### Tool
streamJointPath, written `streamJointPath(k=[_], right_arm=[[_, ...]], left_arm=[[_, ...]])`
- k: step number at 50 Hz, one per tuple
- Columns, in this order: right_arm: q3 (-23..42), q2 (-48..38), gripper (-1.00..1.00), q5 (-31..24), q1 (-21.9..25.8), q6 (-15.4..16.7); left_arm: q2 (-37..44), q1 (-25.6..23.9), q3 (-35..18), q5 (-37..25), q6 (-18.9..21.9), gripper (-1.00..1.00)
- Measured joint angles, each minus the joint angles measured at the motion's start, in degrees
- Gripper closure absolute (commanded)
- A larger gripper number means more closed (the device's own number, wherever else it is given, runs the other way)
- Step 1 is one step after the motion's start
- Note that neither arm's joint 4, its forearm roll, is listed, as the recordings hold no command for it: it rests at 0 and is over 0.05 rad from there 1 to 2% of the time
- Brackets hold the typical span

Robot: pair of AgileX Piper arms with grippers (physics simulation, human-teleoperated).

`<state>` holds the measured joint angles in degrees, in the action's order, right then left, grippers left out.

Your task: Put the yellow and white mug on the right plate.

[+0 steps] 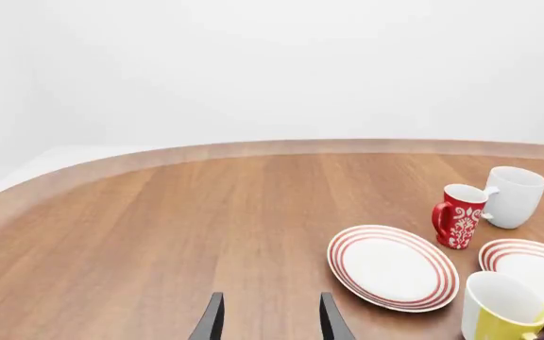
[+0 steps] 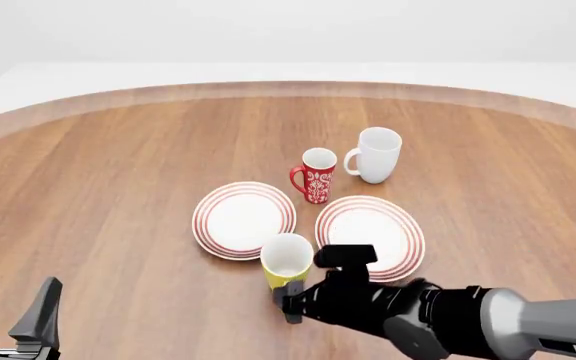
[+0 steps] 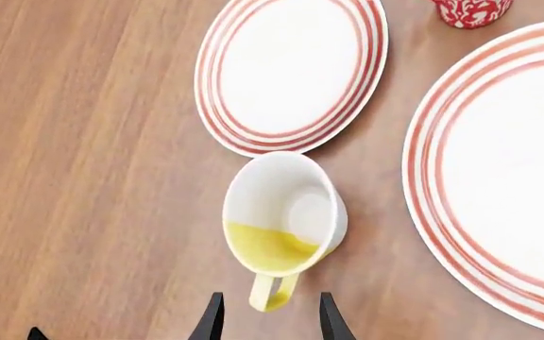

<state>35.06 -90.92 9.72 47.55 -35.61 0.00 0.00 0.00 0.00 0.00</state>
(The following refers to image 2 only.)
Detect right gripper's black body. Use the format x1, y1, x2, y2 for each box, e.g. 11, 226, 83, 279
295, 269, 385, 332

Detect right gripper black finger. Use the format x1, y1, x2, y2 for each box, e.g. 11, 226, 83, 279
272, 281, 306, 326

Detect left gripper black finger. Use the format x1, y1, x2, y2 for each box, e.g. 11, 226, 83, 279
7, 276, 64, 350

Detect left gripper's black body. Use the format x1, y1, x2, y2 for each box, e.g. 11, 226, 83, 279
0, 339, 62, 360

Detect yellow and white mug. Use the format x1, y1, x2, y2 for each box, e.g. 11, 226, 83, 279
260, 231, 315, 298

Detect white plate with red rings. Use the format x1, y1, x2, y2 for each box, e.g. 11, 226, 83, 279
314, 195, 426, 283
191, 180, 298, 261

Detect red mug with white pattern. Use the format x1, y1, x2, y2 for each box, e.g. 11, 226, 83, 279
289, 147, 339, 205

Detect plain white mug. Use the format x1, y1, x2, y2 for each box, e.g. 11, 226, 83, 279
343, 126, 403, 185

